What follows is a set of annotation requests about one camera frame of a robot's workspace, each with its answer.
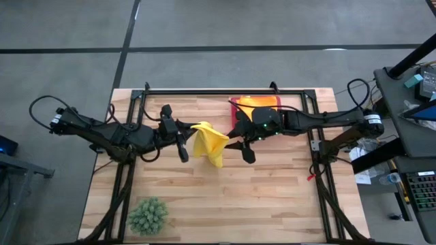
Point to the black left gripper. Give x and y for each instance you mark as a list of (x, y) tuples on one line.
[(168, 131)]

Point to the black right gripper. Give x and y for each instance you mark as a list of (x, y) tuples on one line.
[(262, 120)]

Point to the yellow microfiber towel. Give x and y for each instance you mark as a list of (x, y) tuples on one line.
[(209, 143)]

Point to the orange microfiber towel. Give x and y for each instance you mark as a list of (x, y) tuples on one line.
[(259, 101)]

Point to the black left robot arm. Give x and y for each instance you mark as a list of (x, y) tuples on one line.
[(112, 132)]

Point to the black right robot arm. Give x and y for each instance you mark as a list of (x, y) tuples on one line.
[(323, 119)]

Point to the pink plastic tray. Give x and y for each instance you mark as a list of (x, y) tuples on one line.
[(233, 115)]

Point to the black table clamp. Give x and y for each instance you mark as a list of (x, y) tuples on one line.
[(147, 86), (274, 87)]

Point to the artificial green potted plant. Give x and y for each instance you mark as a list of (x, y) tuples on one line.
[(148, 217)]

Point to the white paper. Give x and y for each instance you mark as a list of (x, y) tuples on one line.
[(361, 177)]

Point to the black metal beam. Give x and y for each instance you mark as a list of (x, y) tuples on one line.
[(378, 154)]

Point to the clear plastic water bottle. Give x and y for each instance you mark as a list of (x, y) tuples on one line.
[(391, 178)]

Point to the grey desk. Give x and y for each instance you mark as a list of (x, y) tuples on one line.
[(391, 98)]

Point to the grey metal bench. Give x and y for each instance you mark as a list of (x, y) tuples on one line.
[(20, 163)]

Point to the black device blue light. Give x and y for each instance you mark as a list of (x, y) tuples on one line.
[(8, 146)]

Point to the teal box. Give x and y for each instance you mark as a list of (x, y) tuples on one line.
[(413, 81)]

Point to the laptop with blue screen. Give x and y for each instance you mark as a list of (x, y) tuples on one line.
[(425, 114)]

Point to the backlit black keyboard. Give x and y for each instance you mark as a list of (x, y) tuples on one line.
[(422, 190)]

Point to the black electronic device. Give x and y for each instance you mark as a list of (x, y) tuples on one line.
[(427, 85)]

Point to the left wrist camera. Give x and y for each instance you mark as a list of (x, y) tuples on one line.
[(167, 110)]

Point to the grey metal mounting bracket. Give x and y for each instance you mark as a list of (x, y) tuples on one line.
[(315, 145)]

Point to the black metal post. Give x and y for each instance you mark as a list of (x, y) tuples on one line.
[(412, 56)]

